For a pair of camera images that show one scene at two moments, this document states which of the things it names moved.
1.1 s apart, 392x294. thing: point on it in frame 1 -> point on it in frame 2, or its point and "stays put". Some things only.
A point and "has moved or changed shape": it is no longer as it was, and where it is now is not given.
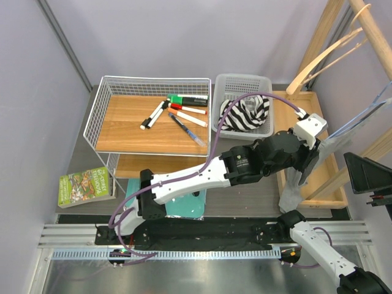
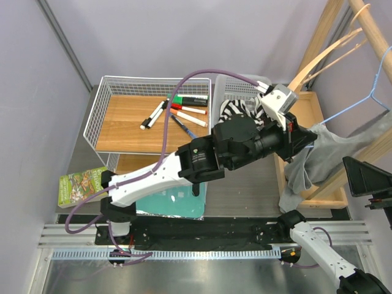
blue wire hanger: [370, 108] -> [371, 95]
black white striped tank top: [247, 113] stays put
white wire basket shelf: [140, 125] stays put
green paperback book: [89, 186] stays put
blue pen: [183, 128] stays put
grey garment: [293, 189] has moved or changed shape
